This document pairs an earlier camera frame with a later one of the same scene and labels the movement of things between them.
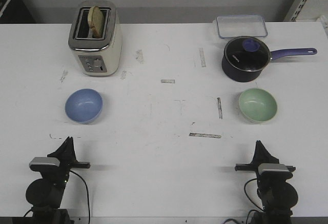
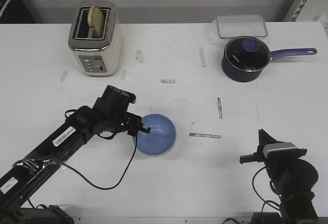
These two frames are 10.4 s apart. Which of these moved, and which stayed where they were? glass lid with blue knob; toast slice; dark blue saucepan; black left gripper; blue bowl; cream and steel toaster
Moved: blue bowl; black left gripper
Stayed: dark blue saucepan; toast slice; cream and steel toaster; glass lid with blue knob
